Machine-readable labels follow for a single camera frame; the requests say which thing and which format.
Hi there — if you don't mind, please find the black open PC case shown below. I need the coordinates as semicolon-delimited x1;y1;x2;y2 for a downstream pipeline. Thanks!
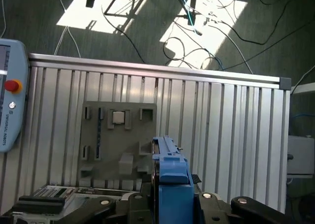
0;184;143;224

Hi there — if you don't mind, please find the black metal floor stand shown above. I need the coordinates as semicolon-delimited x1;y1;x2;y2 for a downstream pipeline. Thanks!
104;0;199;26

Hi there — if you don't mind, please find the pale blue teach pendant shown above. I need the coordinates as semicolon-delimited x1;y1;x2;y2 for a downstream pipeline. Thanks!
0;38;30;153

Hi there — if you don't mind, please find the grey metal box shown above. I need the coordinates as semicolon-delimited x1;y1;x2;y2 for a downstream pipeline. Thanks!
286;135;315;177

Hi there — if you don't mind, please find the silver CPU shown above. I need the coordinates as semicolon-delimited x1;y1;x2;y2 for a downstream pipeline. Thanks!
112;110;126;124

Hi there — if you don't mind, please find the blue floor cable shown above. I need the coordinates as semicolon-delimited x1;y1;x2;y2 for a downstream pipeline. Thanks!
172;0;224;71

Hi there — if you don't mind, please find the grey parts rack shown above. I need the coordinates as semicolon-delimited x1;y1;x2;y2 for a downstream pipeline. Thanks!
78;101;158;188

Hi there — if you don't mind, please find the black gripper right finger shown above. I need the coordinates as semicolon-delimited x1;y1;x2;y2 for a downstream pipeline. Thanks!
191;174;296;224

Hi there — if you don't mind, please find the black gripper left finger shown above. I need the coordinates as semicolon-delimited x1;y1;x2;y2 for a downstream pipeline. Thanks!
58;182;158;224

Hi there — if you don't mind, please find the hard disk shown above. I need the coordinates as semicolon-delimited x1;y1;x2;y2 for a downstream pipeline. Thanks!
151;135;205;224

